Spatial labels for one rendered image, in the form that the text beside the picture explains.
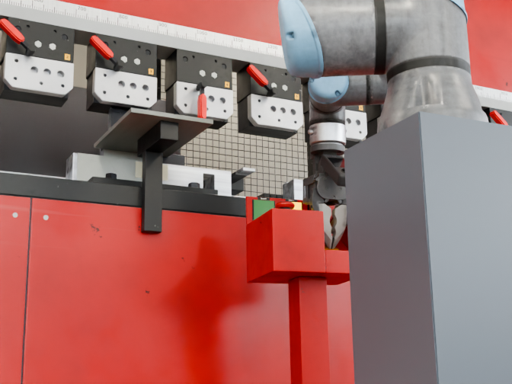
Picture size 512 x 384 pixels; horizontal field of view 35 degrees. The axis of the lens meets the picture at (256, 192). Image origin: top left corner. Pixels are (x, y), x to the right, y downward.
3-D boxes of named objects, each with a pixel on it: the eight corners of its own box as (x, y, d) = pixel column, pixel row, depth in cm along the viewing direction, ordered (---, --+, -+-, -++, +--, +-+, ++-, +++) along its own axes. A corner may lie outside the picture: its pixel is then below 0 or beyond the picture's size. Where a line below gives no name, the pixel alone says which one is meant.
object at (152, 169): (159, 222, 161) (160, 120, 166) (135, 235, 173) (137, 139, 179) (177, 223, 163) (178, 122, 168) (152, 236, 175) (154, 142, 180)
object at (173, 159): (103, 158, 185) (104, 145, 185) (99, 161, 187) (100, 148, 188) (184, 167, 194) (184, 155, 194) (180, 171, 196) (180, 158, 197)
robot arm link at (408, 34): (479, 53, 108) (471, -38, 111) (377, 58, 109) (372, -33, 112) (464, 86, 119) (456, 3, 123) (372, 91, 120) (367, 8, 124)
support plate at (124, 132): (131, 112, 161) (131, 107, 162) (94, 148, 184) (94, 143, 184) (213, 123, 169) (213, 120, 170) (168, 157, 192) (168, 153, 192)
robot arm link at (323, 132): (351, 124, 166) (315, 120, 163) (352, 145, 165) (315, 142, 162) (336, 132, 173) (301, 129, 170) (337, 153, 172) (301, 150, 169)
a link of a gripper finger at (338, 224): (335, 251, 168) (335, 207, 169) (347, 248, 162) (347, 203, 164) (321, 251, 167) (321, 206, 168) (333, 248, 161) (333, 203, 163)
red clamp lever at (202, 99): (200, 117, 191) (200, 79, 193) (194, 123, 194) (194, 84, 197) (208, 119, 192) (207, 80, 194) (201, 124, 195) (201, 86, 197)
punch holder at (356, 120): (320, 132, 210) (318, 74, 215) (303, 142, 218) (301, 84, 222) (367, 140, 217) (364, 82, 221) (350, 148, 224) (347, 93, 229)
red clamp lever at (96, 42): (95, 32, 183) (126, 63, 185) (90, 39, 187) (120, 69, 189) (90, 36, 182) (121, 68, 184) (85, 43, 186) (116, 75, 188)
